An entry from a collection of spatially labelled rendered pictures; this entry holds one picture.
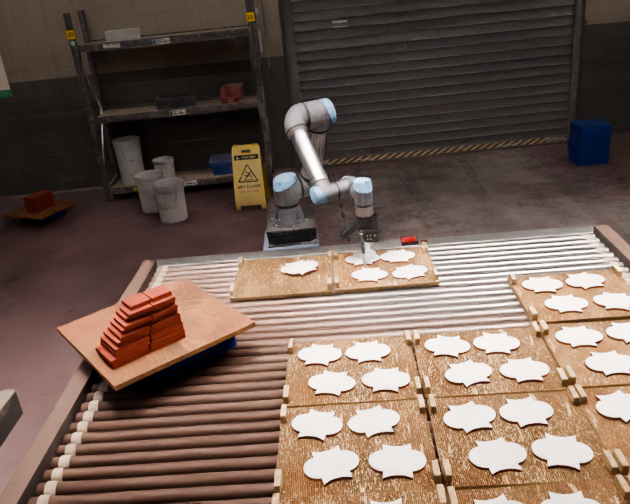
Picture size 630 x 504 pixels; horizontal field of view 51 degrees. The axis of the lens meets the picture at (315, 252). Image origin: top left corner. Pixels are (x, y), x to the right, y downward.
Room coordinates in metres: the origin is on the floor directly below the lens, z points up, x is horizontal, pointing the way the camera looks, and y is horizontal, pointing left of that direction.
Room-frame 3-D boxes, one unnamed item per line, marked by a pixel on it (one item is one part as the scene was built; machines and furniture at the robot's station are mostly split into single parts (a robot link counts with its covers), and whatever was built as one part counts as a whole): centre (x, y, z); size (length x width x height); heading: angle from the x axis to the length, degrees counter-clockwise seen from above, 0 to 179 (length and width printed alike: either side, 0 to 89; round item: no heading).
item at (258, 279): (2.48, 0.14, 0.93); 0.41 x 0.35 x 0.02; 86
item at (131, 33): (6.95, 1.69, 1.64); 0.32 x 0.22 x 0.10; 90
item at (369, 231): (2.55, -0.23, 1.08); 0.09 x 0.08 x 0.12; 87
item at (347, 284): (2.46, -0.28, 0.93); 0.41 x 0.35 x 0.02; 88
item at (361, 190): (2.55, -0.22, 1.24); 0.09 x 0.08 x 0.11; 21
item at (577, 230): (2.74, -0.26, 0.89); 2.08 x 0.09 x 0.06; 87
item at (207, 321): (1.97, 0.57, 1.03); 0.50 x 0.50 x 0.02; 37
